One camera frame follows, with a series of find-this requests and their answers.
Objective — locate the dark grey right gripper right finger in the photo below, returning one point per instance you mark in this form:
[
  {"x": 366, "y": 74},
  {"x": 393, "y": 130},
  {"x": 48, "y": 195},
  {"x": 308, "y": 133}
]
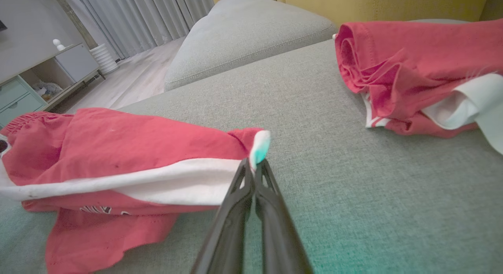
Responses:
[{"x": 279, "y": 230}]

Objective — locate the grey pleated curtain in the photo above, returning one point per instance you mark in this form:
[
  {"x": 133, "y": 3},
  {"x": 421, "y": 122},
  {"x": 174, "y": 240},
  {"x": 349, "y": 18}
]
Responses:
[{"x": 149, "y": 18}]

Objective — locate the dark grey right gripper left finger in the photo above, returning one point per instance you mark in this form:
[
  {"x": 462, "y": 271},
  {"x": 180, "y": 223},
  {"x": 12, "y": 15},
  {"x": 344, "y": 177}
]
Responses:
[{"x": 230, "y": 227}]

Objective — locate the white ribbed vase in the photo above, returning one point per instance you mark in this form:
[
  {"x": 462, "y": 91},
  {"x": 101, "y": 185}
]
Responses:
[{"x": 104, "y": 58}]

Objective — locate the large yellow sofa back cushion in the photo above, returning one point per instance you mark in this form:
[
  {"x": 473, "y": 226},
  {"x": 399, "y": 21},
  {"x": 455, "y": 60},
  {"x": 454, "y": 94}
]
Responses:
[{"x": 385, "y": 4}]

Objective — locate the grey plush toy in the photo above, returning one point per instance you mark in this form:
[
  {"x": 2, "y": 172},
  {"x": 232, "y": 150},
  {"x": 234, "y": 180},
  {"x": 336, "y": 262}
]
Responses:
[{"x": 47, "y": 90}]

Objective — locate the red basketball jersey white sleeves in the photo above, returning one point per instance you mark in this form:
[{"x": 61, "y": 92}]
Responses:
[{"x": 412, "y": 69}]

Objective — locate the small white figurine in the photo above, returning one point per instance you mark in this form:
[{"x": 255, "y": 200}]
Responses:
[{"x": 59, "y": 44}]

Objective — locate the red shorts white stripe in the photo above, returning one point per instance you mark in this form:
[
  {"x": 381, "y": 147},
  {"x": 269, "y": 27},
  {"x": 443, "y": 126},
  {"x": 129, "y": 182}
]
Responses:
[{"x": 118, "y": 148}]

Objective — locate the low cabinet mint drawers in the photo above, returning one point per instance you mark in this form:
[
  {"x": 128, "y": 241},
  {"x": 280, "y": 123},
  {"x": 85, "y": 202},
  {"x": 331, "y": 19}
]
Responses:
[{"x": 23, "y": 93}]

